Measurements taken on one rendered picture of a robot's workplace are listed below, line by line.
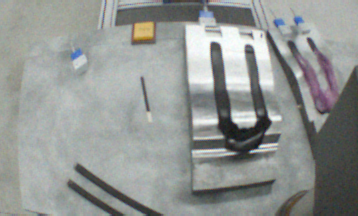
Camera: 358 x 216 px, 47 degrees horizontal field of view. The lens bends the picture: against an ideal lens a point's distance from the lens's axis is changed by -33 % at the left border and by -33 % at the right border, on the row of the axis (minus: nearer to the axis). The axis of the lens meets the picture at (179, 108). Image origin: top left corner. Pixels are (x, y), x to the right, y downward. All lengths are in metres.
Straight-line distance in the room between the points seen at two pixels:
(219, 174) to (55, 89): 0.60
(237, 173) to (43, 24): 1.70
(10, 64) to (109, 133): 1.35
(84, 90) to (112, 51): 0.16
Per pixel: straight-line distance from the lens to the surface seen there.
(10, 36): 2.99
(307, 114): 1.68
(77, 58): 1.73
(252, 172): 1.59
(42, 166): 1.66
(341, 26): 3.15
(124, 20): 2.55
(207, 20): 1.79
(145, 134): 1.66
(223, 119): 1.57
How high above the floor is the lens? 2.35
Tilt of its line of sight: 66 degrees down
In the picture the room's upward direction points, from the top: 7 degrees clockwise
